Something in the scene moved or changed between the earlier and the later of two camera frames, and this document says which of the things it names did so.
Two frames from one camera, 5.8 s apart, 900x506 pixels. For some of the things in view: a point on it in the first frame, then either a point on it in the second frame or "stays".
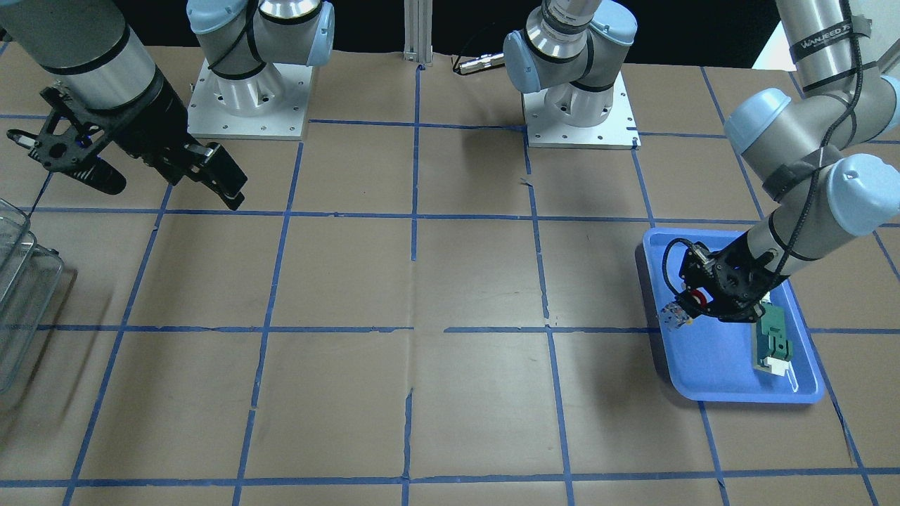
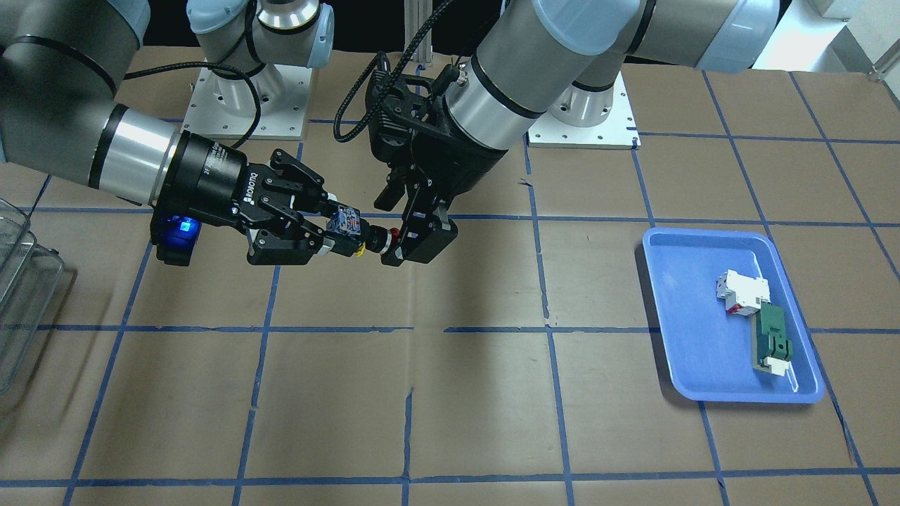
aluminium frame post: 418,31 stays
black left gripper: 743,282 -> 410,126
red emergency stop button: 699,295 -> 380,239
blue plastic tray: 712,360 stays
